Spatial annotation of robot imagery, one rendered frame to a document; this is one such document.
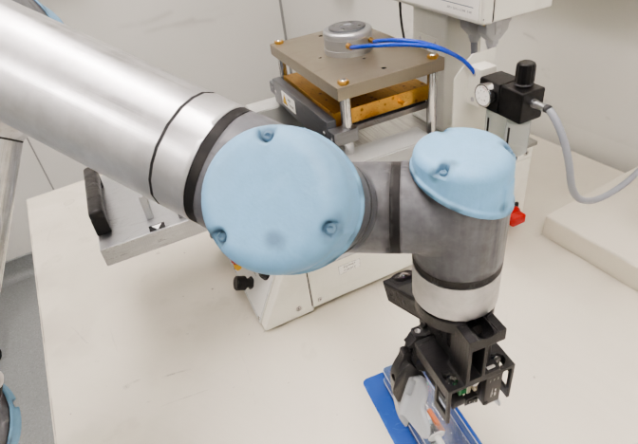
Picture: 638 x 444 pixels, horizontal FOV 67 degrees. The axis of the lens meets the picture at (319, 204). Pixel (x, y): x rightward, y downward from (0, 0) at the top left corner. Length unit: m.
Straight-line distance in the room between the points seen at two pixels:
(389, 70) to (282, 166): 0.52
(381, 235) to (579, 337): 0.52
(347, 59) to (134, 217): 0.40
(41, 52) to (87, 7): 1.85
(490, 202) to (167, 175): 0.22
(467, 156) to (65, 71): 0.26
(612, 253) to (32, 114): 0.83
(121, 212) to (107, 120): 0.50
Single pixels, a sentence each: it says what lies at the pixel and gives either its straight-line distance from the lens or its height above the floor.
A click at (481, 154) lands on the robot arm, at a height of 1.19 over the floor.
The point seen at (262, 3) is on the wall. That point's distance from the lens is 2.37.
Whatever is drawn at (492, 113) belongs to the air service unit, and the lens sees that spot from 0.77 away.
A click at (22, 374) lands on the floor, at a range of 2.12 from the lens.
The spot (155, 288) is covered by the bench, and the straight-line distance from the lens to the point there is 0.97.
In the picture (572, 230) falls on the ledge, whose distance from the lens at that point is 0.95.
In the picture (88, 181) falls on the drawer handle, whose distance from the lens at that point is 0.82.
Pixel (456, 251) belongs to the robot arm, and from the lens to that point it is 0.38.
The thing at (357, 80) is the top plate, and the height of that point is 1.11.
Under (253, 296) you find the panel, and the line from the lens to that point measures 0.85.
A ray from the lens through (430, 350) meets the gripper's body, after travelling 0.50.
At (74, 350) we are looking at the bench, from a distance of 0.94.
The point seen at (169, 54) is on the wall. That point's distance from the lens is 2.27.
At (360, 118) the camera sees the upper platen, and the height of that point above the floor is 1.04.
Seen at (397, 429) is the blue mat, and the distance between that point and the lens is 0.71.
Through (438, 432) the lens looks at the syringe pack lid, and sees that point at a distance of 0.66.
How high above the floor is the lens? 1.36
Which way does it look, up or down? 35 degrees down
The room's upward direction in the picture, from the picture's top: 8 degrees counter-clockwise
